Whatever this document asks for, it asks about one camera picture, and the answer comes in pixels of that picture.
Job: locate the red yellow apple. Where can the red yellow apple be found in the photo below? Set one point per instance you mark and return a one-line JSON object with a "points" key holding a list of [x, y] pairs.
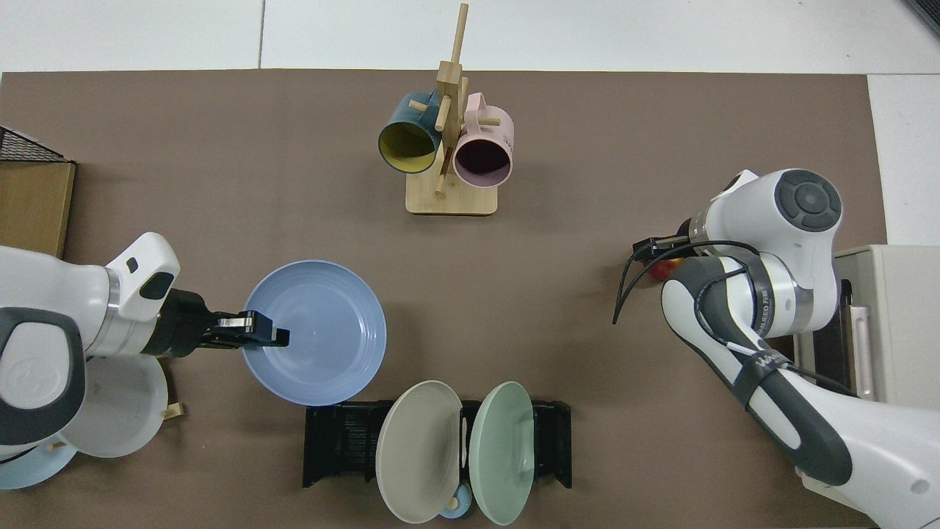
{"points": [[663, 270]]}

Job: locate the wooden plate rack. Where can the wooden plate rack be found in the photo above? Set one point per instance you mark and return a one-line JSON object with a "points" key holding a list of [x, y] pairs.
{"points": [[172, 411]]}

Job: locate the grey plate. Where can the grey plate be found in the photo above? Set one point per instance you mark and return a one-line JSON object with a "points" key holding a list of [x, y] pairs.
{"points": [[121, 411]]}

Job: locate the black dish rack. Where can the black dish rack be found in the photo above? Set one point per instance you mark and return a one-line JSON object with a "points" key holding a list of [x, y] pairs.
{"points": [[341, 441]]}

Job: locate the beige plate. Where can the beige plate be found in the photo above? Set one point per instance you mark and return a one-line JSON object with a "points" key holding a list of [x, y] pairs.
{"points": [[418, 452]]}

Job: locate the light blue plate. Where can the light blue plate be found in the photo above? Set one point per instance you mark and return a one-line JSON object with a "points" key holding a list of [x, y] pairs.
{"points": [[29, 470]]}

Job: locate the pale green plate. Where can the pale green plate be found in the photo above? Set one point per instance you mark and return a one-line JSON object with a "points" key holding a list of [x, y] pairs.
{"points": [[503, 455]]}

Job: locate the brown table cloth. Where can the brown table cloth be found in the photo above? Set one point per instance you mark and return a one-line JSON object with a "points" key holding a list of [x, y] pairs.
{"points": [[220, 162]]}

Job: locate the pink cup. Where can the pink cup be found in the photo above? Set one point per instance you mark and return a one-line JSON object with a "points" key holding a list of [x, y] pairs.
{"points": [[481, 158]]}

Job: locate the wooden cup stand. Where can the wooden cup stand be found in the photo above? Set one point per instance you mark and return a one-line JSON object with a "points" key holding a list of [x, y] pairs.
{"points": [[452, 198]]}

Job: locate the teal cup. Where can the teal cup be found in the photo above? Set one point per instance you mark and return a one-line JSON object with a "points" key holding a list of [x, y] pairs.
{"points": [[407, 143]]}

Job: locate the pale toaster oven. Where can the pale toaster oven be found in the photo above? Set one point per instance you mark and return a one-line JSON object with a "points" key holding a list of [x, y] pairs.
{"points": [[899, 323]]}

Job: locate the small blue round thing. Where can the small blue round thing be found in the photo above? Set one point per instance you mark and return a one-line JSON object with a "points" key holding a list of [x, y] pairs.
{"points": [[457, 507]]}

